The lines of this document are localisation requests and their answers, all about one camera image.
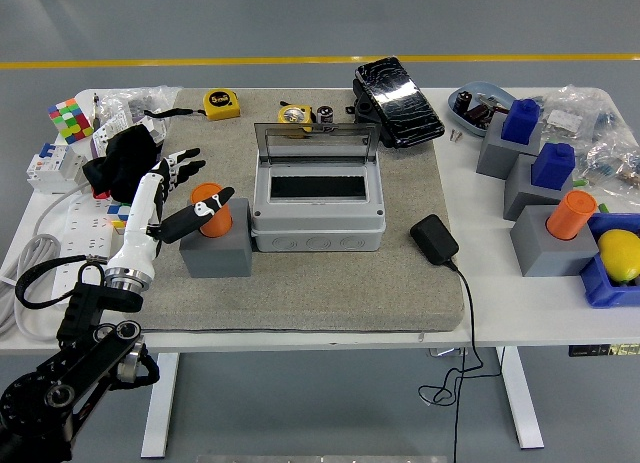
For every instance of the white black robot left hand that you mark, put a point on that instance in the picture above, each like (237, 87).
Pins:
(137, 218)

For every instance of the grey junction box clear lid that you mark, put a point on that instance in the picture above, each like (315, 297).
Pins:
(320, 228)

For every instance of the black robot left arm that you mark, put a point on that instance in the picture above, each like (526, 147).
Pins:
(90, 305)

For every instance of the small multicolour puzzle cube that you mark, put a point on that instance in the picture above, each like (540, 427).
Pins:
(119, 218)

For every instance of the black cloth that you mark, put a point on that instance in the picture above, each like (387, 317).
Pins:
(125, 158)

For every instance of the grey block with round hole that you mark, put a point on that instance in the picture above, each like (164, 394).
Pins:
(215, 258)

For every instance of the white circuit breaker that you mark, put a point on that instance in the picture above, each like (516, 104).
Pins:
(52, 168)

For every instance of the clear plastic bag pile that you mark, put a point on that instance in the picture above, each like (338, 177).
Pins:
(125, 103)

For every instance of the large multicolour puzzle cube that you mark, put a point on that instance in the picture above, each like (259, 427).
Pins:
(70, 120)

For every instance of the square yellow tape measure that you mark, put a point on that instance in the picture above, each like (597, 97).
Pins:
(221, 105)

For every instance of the round yellow tape measure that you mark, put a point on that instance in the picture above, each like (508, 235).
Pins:
(292, 114)

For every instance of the white table leg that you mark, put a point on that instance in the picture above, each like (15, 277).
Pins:
(522, 403)
(160, 408)

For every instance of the grey-brown mat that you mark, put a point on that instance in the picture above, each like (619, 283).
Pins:
(325, 293)

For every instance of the small black capacitor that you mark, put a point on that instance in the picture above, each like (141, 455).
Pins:
(325, 114)

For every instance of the glossy black case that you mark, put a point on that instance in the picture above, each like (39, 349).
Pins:
(400, 103)

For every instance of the black power adapter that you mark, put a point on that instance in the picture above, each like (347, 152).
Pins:
(434, 239)

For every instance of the blue-grey oval dish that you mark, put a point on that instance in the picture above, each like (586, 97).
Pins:
(462, 118)

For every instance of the black capacitor in dish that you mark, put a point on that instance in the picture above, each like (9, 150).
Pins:
(463, 100)

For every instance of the brown capacitor in dish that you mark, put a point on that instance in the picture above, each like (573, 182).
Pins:
(479, 114)

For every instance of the grey block holder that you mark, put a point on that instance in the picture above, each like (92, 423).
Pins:
(492, 155)
(520, 198)
(537, 253)

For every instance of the blue block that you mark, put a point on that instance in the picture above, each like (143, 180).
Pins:
(520, 120)
(552, 165)

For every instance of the clear plastic parts bag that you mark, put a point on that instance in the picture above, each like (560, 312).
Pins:
(570, 113)
(610, 158)

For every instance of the blue plastic bin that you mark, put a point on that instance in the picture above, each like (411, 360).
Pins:
(600, 288)

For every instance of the black table control panel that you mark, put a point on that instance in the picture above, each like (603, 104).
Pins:
(600, 350)

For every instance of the yellow mango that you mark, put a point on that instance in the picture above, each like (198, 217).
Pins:
(620, 255)

